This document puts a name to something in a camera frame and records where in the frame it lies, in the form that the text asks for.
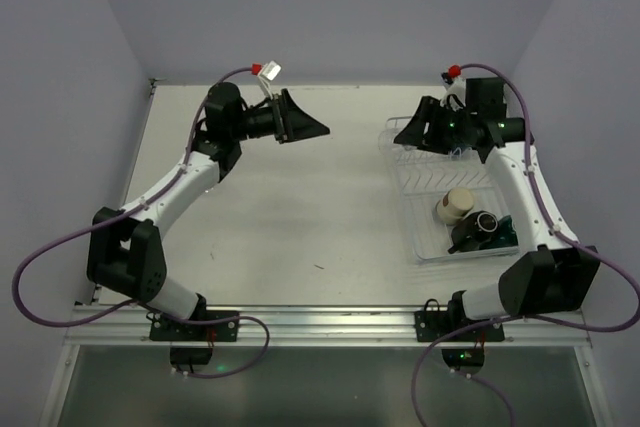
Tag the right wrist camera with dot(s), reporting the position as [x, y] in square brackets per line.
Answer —
[454, 97]

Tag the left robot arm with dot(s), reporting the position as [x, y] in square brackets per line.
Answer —
[126, 253]

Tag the beige cup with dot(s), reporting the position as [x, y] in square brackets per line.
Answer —
[455, 205]

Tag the right black controller box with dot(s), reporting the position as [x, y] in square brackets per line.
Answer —
[465, 360]

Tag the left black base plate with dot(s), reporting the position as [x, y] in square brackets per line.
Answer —
[222, 326]

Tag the black mug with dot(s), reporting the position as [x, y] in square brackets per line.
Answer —
[473, 231]

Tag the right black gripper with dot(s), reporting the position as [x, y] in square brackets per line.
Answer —
[435, 123]

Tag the left black controller box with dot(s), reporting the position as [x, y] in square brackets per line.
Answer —
[189, 358]

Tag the white wire dish rack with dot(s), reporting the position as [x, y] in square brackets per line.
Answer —
[420, 180]

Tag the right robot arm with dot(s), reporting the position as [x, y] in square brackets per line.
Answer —
[554, 272]

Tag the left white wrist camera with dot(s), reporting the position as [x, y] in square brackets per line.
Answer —
[266, 75]

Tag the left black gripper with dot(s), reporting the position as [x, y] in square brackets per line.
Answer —
[282, 117]

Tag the aluminium mounting rail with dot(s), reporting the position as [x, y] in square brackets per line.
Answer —
[304, 326]

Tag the black controller box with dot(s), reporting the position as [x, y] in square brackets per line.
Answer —
[465, 360]
[189, 358]

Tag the teal cup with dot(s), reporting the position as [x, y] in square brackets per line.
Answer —
[505, 235]

